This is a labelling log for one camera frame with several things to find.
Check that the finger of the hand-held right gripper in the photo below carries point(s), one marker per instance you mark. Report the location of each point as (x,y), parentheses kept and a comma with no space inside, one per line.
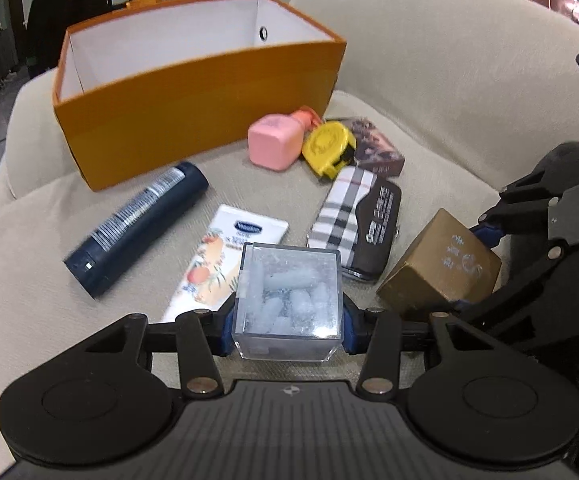
(488,234)
(519,300)

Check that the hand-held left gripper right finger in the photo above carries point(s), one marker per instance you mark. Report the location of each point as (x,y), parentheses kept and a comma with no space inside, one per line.
(349,327)

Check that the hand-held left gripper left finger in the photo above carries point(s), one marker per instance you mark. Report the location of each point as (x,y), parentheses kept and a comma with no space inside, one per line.
(227,331)

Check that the gold cardboard box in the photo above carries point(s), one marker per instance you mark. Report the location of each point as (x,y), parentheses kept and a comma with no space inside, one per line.
(434,265)

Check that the clear plastic box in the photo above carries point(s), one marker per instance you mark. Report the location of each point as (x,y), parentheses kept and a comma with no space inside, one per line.
(289,300)

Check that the white lotion tube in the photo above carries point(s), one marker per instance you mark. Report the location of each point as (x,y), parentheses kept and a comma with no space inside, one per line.
(219,255)

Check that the plaid case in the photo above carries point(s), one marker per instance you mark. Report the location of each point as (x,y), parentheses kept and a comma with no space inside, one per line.
(339,210)

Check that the dark blue bottle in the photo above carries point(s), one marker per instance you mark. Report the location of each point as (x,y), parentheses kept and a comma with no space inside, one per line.
(134,225)

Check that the pink bottle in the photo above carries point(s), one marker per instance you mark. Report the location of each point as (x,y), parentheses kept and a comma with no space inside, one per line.
(269,142)

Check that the orange cardboard box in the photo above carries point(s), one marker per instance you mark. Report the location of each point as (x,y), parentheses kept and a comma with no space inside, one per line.
(194,110)

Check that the black case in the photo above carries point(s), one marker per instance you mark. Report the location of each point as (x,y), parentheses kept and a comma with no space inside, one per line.
(377,225)

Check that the beige sofa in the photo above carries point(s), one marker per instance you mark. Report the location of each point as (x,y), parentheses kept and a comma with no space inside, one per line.
(444,85)

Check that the yellow tape measure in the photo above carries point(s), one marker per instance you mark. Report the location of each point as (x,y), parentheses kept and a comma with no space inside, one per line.
(324,147)

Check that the black jacket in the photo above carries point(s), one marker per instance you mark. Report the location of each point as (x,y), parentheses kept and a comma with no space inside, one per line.
(64,20)

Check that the dark brown door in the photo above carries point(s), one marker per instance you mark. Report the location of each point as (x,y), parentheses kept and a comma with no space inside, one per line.
(15,20)

